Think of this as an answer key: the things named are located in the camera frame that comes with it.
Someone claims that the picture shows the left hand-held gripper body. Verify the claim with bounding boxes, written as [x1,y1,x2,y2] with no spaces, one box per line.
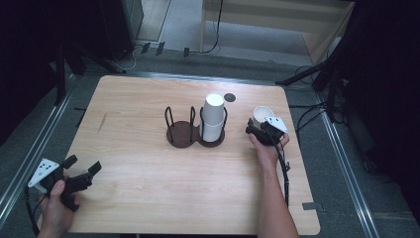
[27,158,94,213]

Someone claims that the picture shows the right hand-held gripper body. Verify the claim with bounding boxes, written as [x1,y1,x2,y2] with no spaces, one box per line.
[255,116,289,147]

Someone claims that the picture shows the white paper cup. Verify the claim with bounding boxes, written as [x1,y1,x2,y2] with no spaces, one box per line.
[253,105,275,131]

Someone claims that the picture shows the stack of white cups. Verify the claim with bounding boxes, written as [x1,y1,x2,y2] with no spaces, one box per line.
[199,92,228,144]

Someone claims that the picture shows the dark brown cup holder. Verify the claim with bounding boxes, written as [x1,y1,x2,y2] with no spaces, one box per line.
[163,105,229,149]

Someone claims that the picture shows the person's right hand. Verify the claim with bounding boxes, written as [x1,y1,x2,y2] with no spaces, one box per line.
[248,133,291,170]

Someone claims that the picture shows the person's left hand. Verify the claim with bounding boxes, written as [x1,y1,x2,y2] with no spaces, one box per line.
[38,178,81,238]

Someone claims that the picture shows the black tripod stand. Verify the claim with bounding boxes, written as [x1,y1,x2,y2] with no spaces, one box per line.
[275,3,365,123]

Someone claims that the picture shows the black metal stand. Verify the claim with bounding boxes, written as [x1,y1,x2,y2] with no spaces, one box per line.
[52,41,128,107]

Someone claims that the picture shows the grey tape strip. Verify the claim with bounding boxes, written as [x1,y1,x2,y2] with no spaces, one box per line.
[301,201,324,212]

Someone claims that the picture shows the light wooden shelf unit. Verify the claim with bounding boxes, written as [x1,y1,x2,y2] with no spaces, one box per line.
[199,0,357,66]

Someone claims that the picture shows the black cabinet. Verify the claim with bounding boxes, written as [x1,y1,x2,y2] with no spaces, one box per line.
[97,0,145,61]

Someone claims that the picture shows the aluminium floor rail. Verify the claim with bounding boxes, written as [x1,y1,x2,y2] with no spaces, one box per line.
[315,93,380,238]
[0,88,74,221]

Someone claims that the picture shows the black floor cables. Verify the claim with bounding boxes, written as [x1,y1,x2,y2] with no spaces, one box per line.
[288,63,331,134]

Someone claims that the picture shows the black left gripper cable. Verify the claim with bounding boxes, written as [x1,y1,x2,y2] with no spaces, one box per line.
[24,185,48,236]

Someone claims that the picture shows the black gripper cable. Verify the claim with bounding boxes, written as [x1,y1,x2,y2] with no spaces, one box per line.
[265,127,292,208]
[24,185,48,236]

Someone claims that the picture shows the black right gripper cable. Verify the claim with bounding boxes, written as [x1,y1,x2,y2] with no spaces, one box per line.
[265,127,292,208]

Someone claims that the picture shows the black hanging cable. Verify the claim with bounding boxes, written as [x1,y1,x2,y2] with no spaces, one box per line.
[197,0,224,56]

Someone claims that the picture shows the white floor cable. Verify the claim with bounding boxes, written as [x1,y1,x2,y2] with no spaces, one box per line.
[111,45,139,72]

